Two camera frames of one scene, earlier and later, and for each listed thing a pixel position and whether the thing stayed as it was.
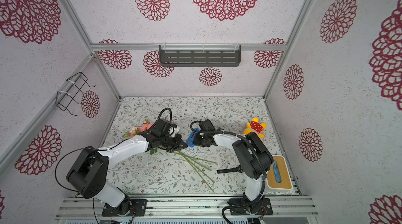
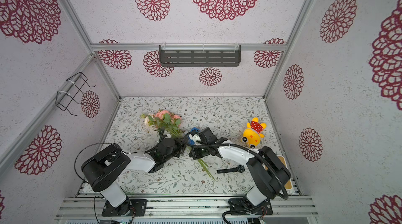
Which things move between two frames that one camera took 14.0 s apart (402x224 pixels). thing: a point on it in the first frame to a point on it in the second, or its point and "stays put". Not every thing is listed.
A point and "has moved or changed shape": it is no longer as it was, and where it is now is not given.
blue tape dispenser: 190,141 stays put
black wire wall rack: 64,99 stays put
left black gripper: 179,141 to 181,146
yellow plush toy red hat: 255,126 stays put
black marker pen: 238,169 stays put
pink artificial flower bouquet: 197,161 has moved or changed shape
